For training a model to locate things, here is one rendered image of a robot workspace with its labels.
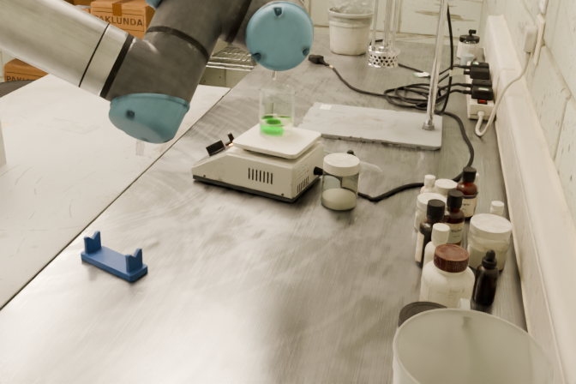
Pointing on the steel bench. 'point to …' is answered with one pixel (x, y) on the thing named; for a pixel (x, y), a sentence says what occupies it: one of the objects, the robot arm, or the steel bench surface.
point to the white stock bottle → (447, 277)
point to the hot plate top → (253, 140)
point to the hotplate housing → (263, 171)
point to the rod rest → (122, 267)
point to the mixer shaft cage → (387, 57)
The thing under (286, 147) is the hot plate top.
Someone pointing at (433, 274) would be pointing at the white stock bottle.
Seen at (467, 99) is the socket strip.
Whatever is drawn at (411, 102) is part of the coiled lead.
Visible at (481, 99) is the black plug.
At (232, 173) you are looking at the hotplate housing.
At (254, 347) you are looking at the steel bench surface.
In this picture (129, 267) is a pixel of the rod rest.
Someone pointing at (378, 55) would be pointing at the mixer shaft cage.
